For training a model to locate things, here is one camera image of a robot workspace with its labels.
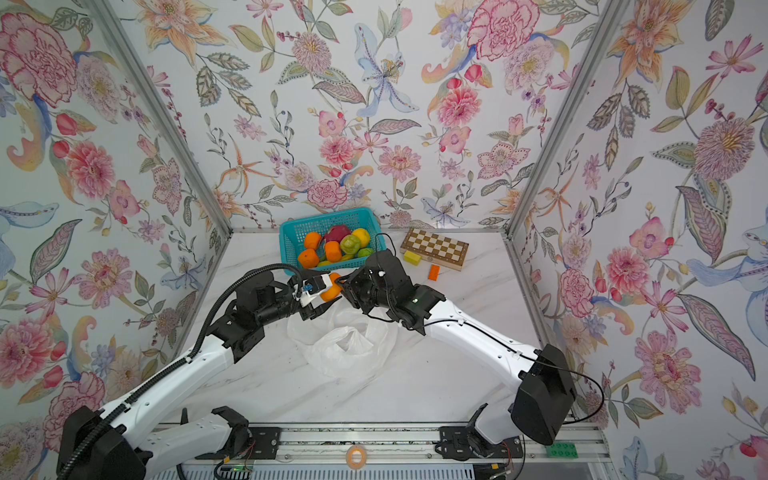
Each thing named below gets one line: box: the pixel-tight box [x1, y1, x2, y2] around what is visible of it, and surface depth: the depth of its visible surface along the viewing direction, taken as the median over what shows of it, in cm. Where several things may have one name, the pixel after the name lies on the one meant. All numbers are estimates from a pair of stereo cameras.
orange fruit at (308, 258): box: [298, 248, 319, 269], surface depth 109 cm
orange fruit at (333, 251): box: [325, 241, 342, 263], surface depth 108 cm
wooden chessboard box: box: [399, 228, 470, 272], surface depth 116 cm
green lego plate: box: [546, 443, 579, 458], surface depth 73 cm
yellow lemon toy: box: [352, 228, 371, 248], surface depth 114 cm
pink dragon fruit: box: [325, 225, 352, 243], surface depth 113 cm
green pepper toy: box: [340, 234, 361, 255], surface depth 109 cm
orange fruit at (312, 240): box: [304, 232, 322, 250], surface depth 113 cm
